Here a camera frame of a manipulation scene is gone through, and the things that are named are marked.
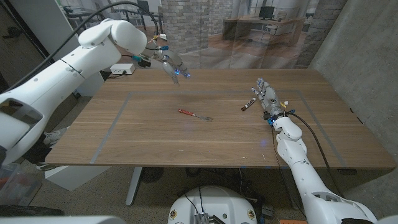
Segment black round fan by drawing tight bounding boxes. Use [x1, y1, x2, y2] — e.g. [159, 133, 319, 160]
[139, 167, 165, 184]

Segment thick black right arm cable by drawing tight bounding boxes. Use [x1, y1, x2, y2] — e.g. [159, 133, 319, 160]
[287, 111, 345, 198]

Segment printed office backdrop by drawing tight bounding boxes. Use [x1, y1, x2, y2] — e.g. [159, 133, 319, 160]
[58, 0, 348, 70]

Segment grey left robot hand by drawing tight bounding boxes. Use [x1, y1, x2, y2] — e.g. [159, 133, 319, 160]
[136, 46, 191, 85]

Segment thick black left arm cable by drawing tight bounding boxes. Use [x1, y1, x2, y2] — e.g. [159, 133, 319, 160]
[0, 1, 159, 94]

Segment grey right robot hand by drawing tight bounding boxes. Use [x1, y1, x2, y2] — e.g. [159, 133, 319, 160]
[251, 77, 287, 124]

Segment white upright panel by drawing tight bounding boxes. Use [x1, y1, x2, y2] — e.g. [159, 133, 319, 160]
[9, 0, 105, 97]

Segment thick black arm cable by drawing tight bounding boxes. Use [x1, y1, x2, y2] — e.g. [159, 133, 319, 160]
[0, 1, 159, 94]
[287, 111, 345, 198]

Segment white sneaker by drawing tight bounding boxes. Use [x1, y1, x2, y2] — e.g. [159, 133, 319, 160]
[42, 126, 71, 146]

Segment thin braided right arm cable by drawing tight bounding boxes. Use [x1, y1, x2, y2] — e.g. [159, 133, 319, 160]
[271, 124, 307, 218]

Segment white table leg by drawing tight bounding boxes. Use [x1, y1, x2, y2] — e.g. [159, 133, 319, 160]
[125, 166, 143, 207]
[281, 167, 302, 211]

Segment clear plastic storage bin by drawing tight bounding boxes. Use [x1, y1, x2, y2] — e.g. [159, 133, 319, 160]
[0, 163, 41, 206]

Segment white power box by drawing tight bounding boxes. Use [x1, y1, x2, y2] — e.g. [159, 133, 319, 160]
[109, 63, 136, 75]

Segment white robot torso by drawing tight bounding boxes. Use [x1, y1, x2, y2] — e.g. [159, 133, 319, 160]
[167, 185, 258, 224]

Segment fork with red handle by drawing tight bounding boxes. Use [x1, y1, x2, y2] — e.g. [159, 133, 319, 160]
[178, 108, 214, 122]

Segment brown dry-erase marker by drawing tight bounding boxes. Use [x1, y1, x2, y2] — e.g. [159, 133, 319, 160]
[241, 97, 257, 112]

